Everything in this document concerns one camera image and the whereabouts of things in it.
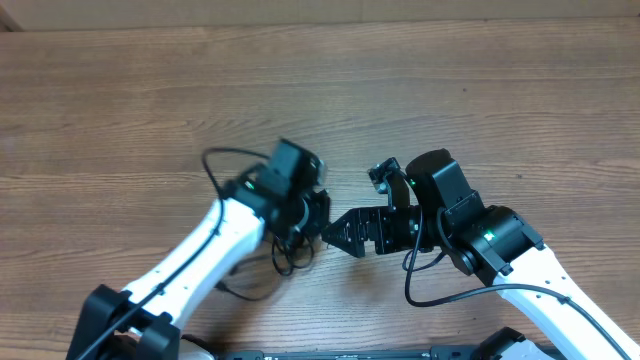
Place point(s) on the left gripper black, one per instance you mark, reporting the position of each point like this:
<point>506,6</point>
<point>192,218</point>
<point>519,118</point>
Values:
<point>319,219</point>

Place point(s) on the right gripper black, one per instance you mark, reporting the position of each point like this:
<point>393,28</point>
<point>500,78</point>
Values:
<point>378,217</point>

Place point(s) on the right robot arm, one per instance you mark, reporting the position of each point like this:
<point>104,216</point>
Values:
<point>431,206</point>

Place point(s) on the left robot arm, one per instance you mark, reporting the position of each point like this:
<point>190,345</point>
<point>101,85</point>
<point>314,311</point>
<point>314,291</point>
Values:
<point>279,198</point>

